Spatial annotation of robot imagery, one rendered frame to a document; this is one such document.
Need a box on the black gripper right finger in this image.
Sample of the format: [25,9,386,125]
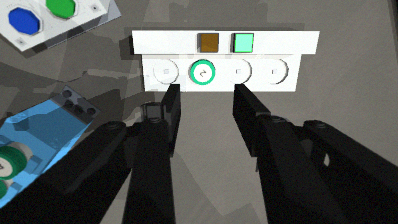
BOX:
[232,84,398,224]

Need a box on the white button housing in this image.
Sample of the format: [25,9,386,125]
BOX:
[0,0,122,51]

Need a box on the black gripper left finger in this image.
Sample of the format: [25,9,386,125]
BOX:
[0,84,181,224]

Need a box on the blue tube rack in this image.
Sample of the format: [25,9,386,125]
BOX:
[0,99,92,208]

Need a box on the green screw cap with white number 2 label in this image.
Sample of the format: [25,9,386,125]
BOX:
[190,59,215,85]

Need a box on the green screw cap with white top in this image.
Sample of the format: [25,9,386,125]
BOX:
[0,146,27,180]
[0,180,7,199]

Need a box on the white rectangular tray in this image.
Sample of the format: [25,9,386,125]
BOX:
[132,31,319,91]

